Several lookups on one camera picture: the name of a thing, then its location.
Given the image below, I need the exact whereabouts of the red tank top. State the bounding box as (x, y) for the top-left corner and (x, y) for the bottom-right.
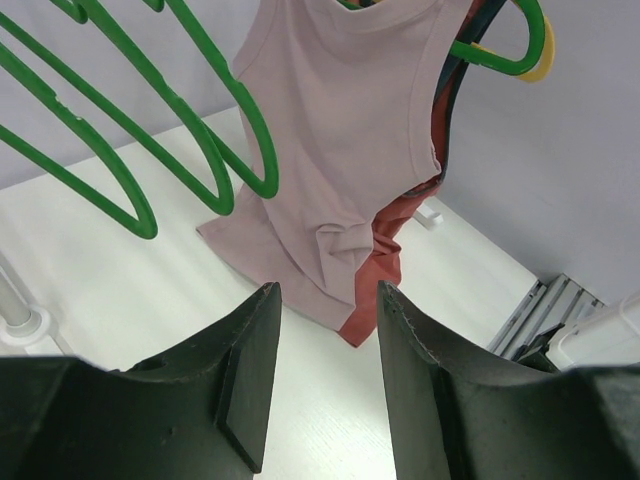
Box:
(338, 0), (501, 349)

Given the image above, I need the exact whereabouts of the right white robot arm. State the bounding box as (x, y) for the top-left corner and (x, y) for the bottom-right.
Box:
(518, 292), (639, 373)

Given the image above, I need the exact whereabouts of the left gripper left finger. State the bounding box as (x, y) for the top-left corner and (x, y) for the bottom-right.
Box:
(1, 283), (282, 479)

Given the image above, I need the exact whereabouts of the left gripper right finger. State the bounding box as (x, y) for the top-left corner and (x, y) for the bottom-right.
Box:
(377, 282), (639, 479)

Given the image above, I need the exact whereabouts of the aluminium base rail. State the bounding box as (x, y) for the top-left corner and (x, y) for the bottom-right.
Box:
(487, 274), (605, 361)

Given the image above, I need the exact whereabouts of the yellow hanger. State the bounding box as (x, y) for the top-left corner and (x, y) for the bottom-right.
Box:
(450, 14), (556, 83)

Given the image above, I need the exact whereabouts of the pink tank top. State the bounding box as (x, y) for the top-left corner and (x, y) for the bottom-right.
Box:
(198, 1), (470, 331)

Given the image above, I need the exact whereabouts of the white metal clothes rack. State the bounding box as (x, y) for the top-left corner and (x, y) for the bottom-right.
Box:
(0, 207), (444, 359)

